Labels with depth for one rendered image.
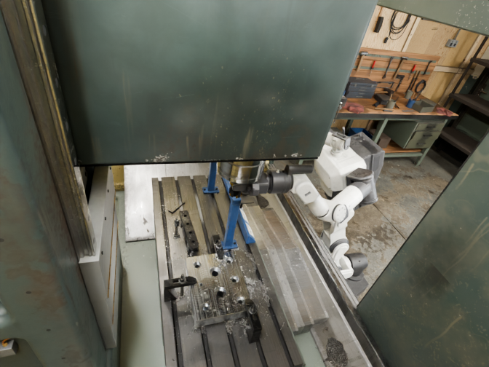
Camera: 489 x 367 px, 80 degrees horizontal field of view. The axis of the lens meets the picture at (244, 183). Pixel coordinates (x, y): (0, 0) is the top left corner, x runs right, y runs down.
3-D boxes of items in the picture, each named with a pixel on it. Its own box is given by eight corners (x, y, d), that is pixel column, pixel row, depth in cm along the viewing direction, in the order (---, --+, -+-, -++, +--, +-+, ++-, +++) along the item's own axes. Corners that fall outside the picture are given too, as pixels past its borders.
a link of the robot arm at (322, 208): (295, 199, 118) (313, 222, 129) (315, 206, 110) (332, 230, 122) (308, 178, 120) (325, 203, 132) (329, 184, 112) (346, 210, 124)
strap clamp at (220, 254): (216, 248, 146) (219, 228, 137) (222, 270, 137) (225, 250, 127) (209, 249, 145) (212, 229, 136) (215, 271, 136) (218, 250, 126)
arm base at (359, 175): (346, 199, 149) (367, 190, 150) (360, 209, 137) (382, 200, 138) (341, 172, 143) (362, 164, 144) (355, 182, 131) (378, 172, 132)
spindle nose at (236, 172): (210, 158, 101) (213, 127, 94) (252, 156, 107) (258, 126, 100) (223, 187, 90) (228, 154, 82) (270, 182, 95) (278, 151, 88)
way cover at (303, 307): (268, 211, 216) (273, 194, 207) (328, 330, 151) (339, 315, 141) (230, 215, 207) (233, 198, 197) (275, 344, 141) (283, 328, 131)
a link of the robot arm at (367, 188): (348, 204, 141) (363, 191, 147) (364, 208, 133) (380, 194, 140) (343, 184, 136) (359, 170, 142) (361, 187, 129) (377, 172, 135)
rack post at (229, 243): (235, 240, 152) (244, 198, 134) (238, 248, 148) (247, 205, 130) (217, 242, 149) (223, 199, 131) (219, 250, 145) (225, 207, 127)
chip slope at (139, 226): (243, 183, 239) (248, 156, 223) (273, 250, 188) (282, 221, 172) (126, 189, 210) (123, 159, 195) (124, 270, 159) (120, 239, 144)
